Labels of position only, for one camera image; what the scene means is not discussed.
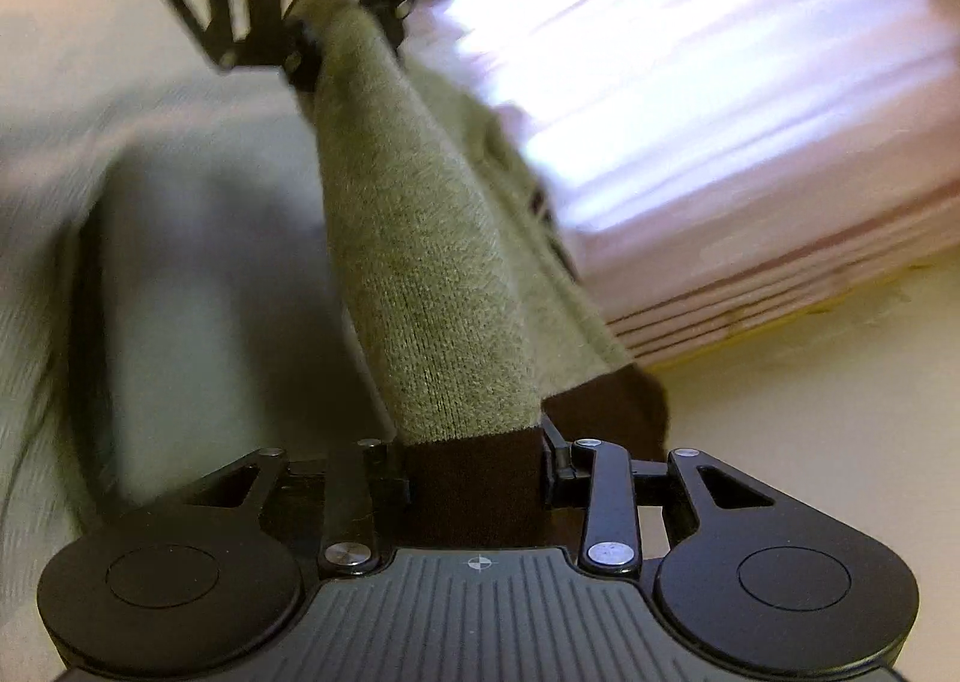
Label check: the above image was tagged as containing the grey and dark brown sweater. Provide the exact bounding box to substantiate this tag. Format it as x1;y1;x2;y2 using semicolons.
289;0;674;549

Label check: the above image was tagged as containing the pink curtain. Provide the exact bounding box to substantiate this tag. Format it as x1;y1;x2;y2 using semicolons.
409;0;960;366

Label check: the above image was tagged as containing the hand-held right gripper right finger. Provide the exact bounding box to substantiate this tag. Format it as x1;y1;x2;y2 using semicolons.
538;416;775;578

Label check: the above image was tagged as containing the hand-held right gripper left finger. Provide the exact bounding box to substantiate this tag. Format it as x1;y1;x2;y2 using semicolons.
184;437;412;576

